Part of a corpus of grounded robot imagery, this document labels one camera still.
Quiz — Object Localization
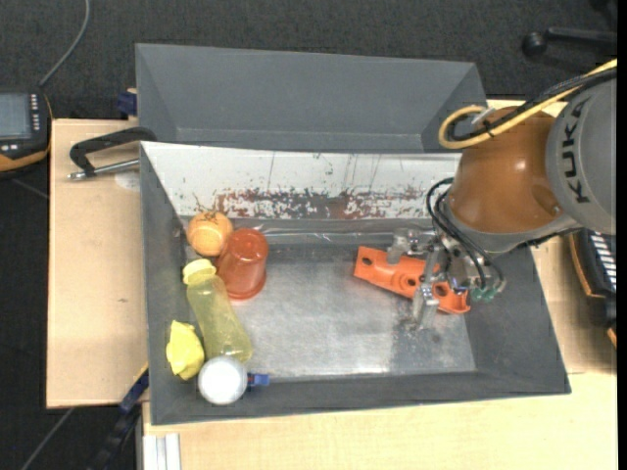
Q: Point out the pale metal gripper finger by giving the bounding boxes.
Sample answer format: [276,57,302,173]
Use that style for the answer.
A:
[412,284,441,331]
[389,229,418,266]

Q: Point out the orange plastic block with holes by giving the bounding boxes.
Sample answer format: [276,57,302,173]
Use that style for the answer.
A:
[353,245,473,316]

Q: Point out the grey metal bin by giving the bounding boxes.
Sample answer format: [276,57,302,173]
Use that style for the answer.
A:
[134,42,572,426]

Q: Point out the orange plastic cup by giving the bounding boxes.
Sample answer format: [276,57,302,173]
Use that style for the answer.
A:
[215,227,270,302]

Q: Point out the orange toy fruit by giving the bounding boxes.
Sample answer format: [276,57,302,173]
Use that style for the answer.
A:
[186,211,235,259]

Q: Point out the yellow plastic bottle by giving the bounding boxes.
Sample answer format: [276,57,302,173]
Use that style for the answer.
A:
[181,258,255,364]

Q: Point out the white round ball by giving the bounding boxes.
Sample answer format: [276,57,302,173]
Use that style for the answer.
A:
[196,354,250,406]

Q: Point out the yellow crumpled toy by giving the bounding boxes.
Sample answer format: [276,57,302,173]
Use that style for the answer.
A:
[165,319,206,382]

